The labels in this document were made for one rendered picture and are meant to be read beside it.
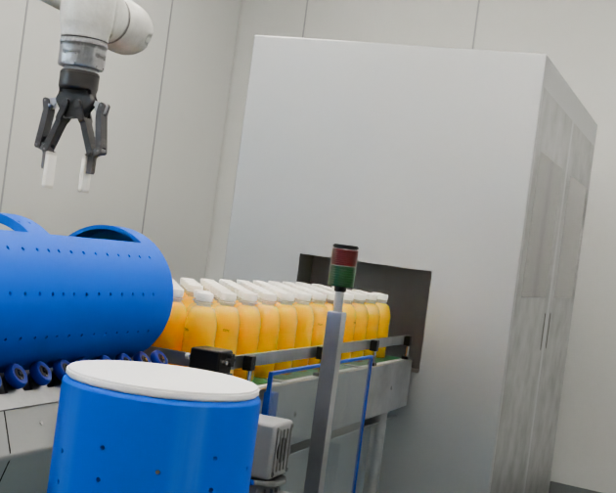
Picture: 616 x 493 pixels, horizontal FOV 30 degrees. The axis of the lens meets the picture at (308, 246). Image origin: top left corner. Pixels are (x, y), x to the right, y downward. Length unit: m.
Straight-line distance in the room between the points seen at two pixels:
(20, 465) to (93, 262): 0.39
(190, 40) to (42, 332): 5.20
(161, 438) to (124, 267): 0.75
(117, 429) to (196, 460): 0.11
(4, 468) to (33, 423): 0.11
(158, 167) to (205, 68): 0.74
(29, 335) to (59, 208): 4.32
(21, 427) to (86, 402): 0.46
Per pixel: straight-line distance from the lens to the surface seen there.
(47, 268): 1.99
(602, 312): 6.25
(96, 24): 2.21
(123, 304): 2.20
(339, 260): 2.67
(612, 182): 6.28
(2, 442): 1.96
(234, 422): 1.57
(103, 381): 1.55
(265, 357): 2.73
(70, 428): 1.59
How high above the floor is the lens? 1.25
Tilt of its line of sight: level
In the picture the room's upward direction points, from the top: 8 degrees clockwise
